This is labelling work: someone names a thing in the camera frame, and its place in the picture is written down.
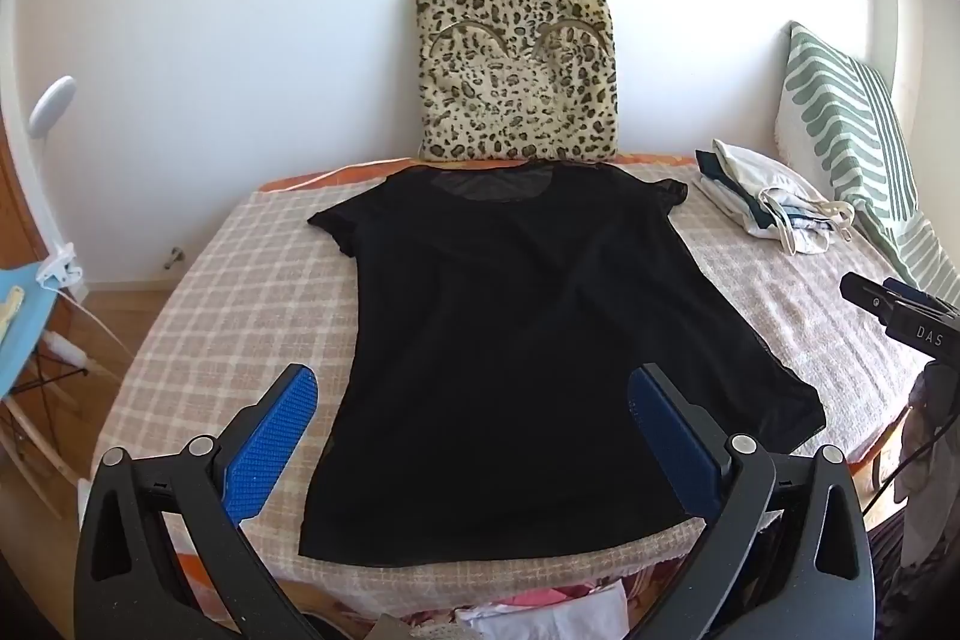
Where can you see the white folded garment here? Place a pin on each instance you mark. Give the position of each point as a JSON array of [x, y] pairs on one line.
[[750, 168]]

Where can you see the yellow item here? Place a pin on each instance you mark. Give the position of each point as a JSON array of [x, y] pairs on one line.
[[9, 310]]

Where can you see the white cloth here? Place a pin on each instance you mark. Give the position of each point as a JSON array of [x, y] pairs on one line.
[[555, 625]]

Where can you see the dark blue folded garment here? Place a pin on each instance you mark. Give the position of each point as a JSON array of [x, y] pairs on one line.
[[712, 164]]

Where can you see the black t-shirt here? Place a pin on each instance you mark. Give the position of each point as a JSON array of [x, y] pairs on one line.
[[487, 325]]

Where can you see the pink cloth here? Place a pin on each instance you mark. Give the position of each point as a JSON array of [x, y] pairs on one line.
[[525, 599]]

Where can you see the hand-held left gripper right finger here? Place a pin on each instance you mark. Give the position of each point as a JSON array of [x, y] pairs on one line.
[[667, 441]]

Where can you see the green striped pillow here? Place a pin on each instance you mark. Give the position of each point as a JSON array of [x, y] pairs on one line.
[[840, 115]]

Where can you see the leopard print cushion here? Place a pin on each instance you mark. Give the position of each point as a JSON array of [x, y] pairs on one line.
[[517, 70]]

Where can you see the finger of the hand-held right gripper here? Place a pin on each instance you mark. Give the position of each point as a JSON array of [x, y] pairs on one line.
[[924, 299], [866, 291]]

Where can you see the beige checked blanket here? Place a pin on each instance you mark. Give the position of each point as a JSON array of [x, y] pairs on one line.
[[225, 310]]

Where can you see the blue chair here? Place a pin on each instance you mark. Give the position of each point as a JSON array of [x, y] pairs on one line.
[[26, 347]]

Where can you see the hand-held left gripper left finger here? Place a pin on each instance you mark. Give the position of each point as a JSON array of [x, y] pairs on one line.
[[274, 437]]

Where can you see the metal door stopper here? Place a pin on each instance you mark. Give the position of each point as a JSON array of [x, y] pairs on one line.
[[175, 256]]

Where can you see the orange floral bed sheet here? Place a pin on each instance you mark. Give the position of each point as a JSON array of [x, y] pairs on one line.
[[300, 179]]

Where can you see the wooden door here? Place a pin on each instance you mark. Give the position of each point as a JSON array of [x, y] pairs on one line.
[[13, 205]]

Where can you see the dark striped cloth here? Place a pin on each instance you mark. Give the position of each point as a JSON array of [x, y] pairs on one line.
[[915, 580]]

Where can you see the grey patterned cloth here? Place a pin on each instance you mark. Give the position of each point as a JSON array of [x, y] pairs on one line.
[[934, 460]]

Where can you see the white clip lamp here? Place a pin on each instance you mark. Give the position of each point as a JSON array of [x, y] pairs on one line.
[[52, 104]]

